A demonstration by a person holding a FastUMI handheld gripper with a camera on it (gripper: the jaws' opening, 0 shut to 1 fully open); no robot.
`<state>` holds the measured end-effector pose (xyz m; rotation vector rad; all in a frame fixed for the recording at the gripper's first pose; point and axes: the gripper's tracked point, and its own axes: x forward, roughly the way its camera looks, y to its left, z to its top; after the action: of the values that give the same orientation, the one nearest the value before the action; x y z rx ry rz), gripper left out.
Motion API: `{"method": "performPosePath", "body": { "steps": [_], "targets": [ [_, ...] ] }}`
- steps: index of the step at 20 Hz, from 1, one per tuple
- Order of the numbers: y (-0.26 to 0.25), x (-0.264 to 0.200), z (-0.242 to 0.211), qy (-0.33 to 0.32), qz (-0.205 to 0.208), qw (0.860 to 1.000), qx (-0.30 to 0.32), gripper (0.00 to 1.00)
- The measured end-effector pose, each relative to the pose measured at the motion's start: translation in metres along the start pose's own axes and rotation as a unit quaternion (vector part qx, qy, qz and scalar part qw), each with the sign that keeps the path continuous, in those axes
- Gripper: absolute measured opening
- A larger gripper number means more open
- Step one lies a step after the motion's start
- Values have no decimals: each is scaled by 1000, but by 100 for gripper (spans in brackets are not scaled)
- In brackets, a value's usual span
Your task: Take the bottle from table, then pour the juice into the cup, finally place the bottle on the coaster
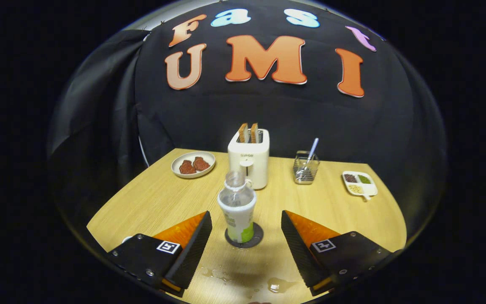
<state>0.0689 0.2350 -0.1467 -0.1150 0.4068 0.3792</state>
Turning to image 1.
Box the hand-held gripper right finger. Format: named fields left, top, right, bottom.
left=281, top=210, right=400, bottom=297

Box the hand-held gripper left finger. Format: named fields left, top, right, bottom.
left=108, top=210, right=213, bottom=297

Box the dark round coaster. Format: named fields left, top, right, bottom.
left=225, top=222, right=264, bottom=249

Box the clear juice bottle green label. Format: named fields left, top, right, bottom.
left=218, top=171, right=257, bottom=243

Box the spilled liquid puddle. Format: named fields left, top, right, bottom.
left=201, top=266, right=232, bottom=282
left=267, top=277, right=298, bottom=294

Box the wooden table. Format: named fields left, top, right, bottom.
left=87, top=148, right=408, bottom=304

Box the white divided bean dish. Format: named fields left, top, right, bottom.
left=342, top=171, right=378, bottom=201

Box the white round plate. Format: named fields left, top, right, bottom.
left=171, top=151, right=216, bottom=179

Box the white toaster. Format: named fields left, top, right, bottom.
left=228, top=129, right=270, bottom=190

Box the white straw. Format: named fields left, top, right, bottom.
left=306, top=138, right=319, bottom=165

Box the wire utensil holder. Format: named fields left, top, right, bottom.
left=293, top=151, right=320, bottom=185

